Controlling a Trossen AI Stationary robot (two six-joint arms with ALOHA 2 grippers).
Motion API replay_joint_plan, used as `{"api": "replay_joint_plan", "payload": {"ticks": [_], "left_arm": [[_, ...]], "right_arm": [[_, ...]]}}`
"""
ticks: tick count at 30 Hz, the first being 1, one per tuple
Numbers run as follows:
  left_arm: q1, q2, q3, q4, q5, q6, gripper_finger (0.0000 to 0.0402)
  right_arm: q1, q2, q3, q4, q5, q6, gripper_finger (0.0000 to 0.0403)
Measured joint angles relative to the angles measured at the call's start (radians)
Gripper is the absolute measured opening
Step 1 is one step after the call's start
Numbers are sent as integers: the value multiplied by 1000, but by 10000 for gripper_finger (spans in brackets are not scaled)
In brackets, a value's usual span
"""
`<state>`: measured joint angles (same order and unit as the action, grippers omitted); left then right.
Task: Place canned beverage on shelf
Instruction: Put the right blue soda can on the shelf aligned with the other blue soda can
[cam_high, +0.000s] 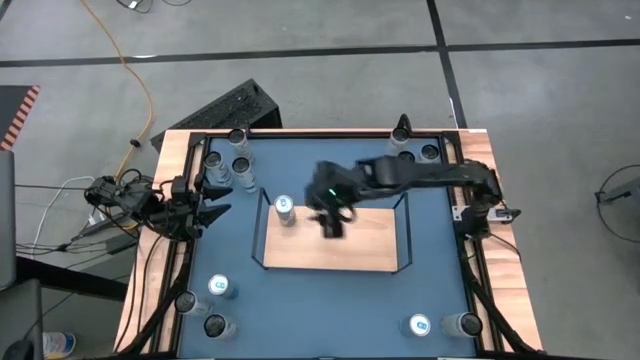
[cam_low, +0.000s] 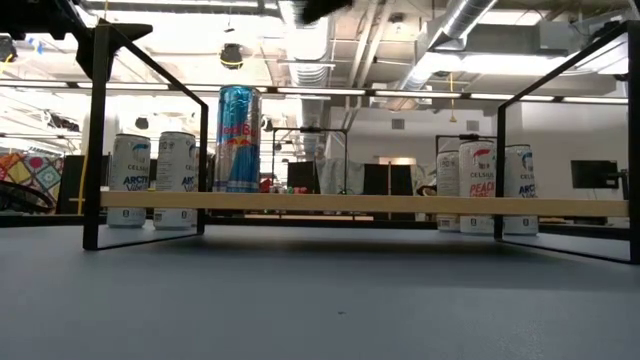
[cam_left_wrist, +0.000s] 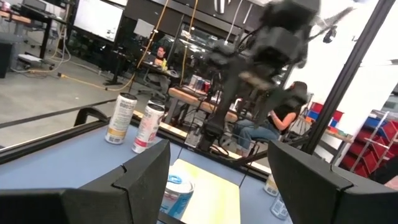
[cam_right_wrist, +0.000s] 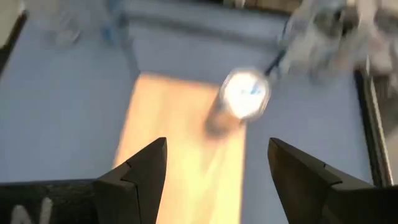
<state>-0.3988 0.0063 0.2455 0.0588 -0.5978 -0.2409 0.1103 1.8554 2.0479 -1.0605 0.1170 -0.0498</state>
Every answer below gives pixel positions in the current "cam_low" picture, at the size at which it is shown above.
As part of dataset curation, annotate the black wall monitor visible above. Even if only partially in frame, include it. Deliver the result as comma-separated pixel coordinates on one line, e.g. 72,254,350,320
570,159,630,191

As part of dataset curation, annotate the Celsius Peach Vibe can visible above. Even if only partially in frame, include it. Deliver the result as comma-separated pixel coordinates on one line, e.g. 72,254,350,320
458,140,497,236

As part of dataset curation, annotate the wooden shelf with black frame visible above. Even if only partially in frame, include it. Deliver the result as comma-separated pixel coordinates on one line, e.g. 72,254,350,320
82,19,640,265

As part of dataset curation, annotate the vial at top right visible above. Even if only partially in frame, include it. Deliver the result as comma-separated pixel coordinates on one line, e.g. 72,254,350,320
435,150,462,233

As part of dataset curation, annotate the round black ceiling fixture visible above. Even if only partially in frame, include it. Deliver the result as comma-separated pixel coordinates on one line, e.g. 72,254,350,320
218,42,245,71

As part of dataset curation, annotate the silver ceiling duct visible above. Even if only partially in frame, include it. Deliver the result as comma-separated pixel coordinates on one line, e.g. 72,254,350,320
387,0,501,111
277,0,337,161

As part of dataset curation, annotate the Red Bull can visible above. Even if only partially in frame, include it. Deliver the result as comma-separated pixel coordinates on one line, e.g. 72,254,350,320
213,84,263,194

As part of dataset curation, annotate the black table frame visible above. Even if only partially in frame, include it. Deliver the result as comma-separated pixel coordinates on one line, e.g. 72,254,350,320
0,212,640,242

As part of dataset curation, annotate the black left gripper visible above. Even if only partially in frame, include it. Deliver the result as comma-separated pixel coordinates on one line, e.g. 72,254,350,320
0,0,155,81

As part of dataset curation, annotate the Celsius Arctic Vibe can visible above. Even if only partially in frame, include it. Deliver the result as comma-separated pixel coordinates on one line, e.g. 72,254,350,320
152,131,199,232
502,144,540,236
106,133,152,230

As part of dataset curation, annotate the yellow cable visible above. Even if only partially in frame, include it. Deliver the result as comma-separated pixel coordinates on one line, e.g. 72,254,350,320
76,153,90,217

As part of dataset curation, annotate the colourful patchwork quilt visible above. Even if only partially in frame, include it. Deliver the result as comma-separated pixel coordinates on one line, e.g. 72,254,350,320
0,152,65,215

